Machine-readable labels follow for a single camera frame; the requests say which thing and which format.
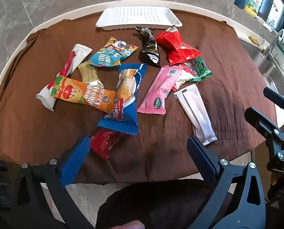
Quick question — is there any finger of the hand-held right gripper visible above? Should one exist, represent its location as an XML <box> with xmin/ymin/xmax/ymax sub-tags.
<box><xmin>244</xmin><ymin>107</ymin><xmax>284</xmax><ymax>155</ymax></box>
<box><xmin>263</xmin><ymin>87</ymin><xmax>284</xmax><ymax>117</ymax></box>

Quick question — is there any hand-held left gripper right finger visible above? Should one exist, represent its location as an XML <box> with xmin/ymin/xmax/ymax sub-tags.
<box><xmin>187</xmin><ymin>135</ymin><xmax>267</xmax><ymax>229</ymax></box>

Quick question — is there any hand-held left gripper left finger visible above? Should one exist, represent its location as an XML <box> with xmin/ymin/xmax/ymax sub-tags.
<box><xmin>10</xmin><ymin>135</ymin><xmax>96</xmax><ymax>229</ymax></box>

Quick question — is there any small red snack packet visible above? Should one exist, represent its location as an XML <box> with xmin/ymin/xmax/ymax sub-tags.
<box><xmin>90</xmin><ymin>127</ymin><xmax>127</xmax><ymax>160</ymax></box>

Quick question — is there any long white snack packet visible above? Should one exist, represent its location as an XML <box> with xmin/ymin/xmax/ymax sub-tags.
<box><xmin>174</xmin><ymin>84</ymin><xmax>217</xmax><ymax>146</ymax></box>

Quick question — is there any orange snack packet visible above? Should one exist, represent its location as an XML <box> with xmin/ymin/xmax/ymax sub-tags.
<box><xmin>50</xmin><ymin>75</ymin><xmax>117</xmax><ymax>114</ymax></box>

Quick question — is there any green seaweed snack packet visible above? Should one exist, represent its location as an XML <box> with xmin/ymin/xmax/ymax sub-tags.
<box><xmin>183</xmin><ymin>57</ymin><xmax>213</xmax><ymax>84</ymax></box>

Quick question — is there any pink snack packet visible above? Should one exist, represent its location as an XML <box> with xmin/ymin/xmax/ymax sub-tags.
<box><xmin>137</xmin><ymin>65</ymin><xmax>184</xmax><ymax>115</ymax></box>

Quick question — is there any strawberry print snack packet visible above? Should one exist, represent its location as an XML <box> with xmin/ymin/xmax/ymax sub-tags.
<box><xmin>172</xmin><ymin>62</ymin><xmax>197</xmax><ymax>91</ymax></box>

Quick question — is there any blue cake roll packet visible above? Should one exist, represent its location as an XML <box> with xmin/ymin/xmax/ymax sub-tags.
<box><xmin>97</xmin><ymin>63</ymin><xmax>147</xmax><ymax>136</ymax></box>

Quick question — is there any gold snack packet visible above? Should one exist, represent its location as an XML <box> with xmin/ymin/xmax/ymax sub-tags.
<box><xmin>78</xmin><ymin>62</ymin><xmax>105</xmax><ymax>91</ymax></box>

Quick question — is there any white and red snack packet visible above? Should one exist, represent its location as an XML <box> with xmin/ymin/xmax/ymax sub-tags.
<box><xmin>36</xmin><ymin>44</ymin><xmax>93</xmax><ymax>112</ymax></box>

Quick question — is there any large red snack packet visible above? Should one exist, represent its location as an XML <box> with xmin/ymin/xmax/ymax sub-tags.
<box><xmin>155</xmin><ymin>25</ymin><xmax>202</xmax><ymax>65</ymax></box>

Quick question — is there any light blue cartoon snack packet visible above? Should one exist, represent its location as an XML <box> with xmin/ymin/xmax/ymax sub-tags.
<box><xmin>88</xmin><ymin>37</ymin><xmax>139</xmax><ymax>68</ymax></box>

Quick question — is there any black snack packet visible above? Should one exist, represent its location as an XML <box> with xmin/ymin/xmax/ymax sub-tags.
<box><xmin>135</xmin><ymin>26</ymin><xmax>161</xmax><ymax>68</ymax></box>

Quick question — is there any white ribbed plastic tray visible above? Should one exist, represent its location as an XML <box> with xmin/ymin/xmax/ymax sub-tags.
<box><xmin>95</xmin><ymin>6</ymin><xmax>182</xmax><ymax>30</ymax></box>

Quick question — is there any stainless steel sink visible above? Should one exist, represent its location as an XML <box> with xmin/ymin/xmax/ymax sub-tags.
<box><xmin>240</xmin><ymin>38</ymin><xmax>284</xmax><ymax>101</ymax></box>

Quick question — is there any chrome faucet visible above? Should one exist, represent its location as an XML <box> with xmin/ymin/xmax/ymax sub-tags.
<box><xmin>263</xmin><ymin>29</ymin><xmax>284</xmax><ymax>61</ymax></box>

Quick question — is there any brown cloth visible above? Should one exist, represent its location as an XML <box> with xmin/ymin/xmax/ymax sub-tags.
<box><xmin>0</xmin><ymin>11</ymin><xmax>278</xmax><ymax>185</ymax></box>

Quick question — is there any dark clothing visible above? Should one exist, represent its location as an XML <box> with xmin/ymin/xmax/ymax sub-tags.
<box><xmin>95</xmin><ymin>179</ymin><xmax>216</xmax><ymax>229</ymax></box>

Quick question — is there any round white table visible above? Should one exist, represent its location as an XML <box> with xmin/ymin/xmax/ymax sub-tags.
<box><xmin>0</xmin><ymin>0</ymin><xmax>254</xmax><ymax>146</ymax></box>

